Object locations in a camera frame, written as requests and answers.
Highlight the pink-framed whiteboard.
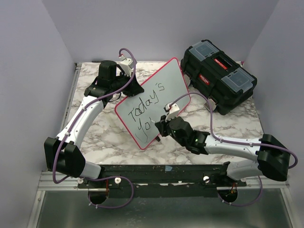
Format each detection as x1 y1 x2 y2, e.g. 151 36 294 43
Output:
114 57 189 150

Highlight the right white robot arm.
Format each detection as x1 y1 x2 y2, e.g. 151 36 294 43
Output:
155 115 290 186

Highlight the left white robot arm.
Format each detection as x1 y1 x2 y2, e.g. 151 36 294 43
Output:
44 58 144 188

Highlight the black red toolbox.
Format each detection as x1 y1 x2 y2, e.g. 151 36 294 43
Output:
180 39 257 115

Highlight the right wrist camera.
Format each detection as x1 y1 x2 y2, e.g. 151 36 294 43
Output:
164 103 180 122

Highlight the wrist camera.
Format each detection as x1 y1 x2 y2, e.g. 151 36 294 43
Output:
164 103 180 122
118 56 133 76

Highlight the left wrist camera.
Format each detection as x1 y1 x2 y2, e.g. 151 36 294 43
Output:
118 56 133 76

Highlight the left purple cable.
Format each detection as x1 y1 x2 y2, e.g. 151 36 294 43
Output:
52 48 137 209

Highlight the purple cable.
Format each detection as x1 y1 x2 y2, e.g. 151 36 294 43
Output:
168 92 299 207
52 48 137 209

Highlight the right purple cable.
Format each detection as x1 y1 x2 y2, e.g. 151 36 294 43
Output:
168 92 299 207

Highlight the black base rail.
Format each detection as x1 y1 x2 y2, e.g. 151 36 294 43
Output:
76 163 246 199

